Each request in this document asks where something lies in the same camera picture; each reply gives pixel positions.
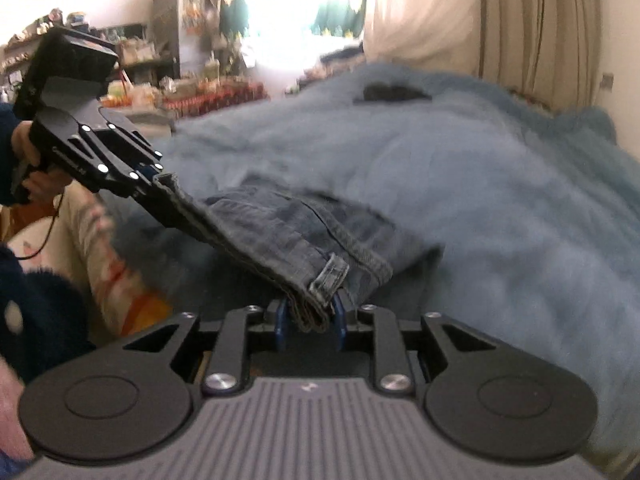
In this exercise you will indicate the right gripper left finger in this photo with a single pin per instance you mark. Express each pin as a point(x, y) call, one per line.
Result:
point(244, 331)

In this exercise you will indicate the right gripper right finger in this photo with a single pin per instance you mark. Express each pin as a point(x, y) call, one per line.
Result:
point(374, 330)

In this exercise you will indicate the blue denim shorts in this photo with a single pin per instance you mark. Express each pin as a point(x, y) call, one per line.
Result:
point(260, 242)

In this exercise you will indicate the person's left hand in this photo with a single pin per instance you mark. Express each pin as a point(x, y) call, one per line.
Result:
point(42, 186)

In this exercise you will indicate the red patterned tablecloth table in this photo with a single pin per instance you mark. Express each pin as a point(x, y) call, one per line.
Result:
point(224, 96)

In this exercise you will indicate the drink cup with straw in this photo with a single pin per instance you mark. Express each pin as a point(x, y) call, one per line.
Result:
point(211, 69)

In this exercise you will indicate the grey refrigerator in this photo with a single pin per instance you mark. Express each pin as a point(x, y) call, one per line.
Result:
point(183, 29)

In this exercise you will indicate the dark blue fuzzy sleeve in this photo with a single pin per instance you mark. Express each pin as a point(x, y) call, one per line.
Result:
point(45, 321)

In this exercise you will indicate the blue fleece blanket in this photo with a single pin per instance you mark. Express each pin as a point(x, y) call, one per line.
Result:
point(538, 215)

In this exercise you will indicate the black cat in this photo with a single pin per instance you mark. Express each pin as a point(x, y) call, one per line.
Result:
point(391, 93)

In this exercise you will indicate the white sheer curtain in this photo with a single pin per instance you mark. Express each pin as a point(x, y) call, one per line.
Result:
point(431, 35)

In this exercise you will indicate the beige drape curtain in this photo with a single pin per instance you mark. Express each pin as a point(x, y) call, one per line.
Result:
point(548, 50)

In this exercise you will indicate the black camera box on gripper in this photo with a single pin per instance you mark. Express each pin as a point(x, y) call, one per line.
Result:
point(69, 59)

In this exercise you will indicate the wall power outlet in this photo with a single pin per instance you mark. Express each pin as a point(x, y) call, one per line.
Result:
point(606, 82)

